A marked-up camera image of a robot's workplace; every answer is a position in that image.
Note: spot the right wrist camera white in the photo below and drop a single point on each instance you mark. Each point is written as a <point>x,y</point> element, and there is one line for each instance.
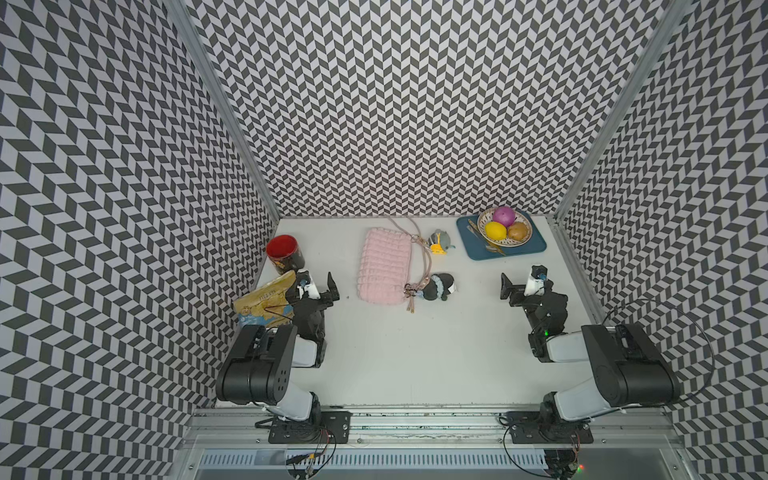
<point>534,287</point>

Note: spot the grey yellow plush keychain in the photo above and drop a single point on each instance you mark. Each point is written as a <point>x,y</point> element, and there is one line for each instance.
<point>439,242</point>

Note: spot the patterned ceramic bowl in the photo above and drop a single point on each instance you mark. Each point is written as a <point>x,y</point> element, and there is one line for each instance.
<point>486,217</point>

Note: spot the brown fruit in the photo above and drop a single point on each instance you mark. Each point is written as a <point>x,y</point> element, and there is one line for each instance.
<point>518,231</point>

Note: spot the pink knitted bag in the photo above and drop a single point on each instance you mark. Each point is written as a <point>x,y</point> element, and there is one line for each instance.
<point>384,267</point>

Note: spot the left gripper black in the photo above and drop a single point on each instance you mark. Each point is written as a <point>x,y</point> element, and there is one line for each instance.
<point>325,297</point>

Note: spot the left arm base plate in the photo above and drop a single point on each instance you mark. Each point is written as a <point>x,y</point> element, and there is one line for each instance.
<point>328,427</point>

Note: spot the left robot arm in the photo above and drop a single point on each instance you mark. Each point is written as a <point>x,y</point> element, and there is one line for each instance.
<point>281,328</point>

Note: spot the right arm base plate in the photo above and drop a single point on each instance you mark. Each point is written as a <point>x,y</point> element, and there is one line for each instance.
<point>528,428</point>

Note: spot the dark plush keychain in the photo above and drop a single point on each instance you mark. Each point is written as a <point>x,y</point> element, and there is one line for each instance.
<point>439,287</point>

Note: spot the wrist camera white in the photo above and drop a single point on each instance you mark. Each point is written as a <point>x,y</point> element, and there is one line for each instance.
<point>308,289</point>
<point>534,287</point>

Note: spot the yellow snack pouch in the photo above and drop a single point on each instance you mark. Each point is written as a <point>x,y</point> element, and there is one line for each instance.
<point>267,306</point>

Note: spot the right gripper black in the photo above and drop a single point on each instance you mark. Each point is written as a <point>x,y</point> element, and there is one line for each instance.
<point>506,287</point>

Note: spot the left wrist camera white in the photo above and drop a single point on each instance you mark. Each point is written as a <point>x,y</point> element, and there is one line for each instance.
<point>308,289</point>

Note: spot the purple fruit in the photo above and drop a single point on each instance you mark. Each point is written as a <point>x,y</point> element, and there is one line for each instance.
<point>504,215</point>

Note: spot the teal tray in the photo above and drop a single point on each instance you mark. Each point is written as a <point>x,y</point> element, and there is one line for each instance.
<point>475,247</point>

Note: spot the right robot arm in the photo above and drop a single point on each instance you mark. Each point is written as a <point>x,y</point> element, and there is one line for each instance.
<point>627,369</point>

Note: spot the red lid can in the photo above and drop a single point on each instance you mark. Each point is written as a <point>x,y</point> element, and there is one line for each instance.
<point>284,253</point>

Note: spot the yellow lemon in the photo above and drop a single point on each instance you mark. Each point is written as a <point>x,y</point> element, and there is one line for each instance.
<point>495,231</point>

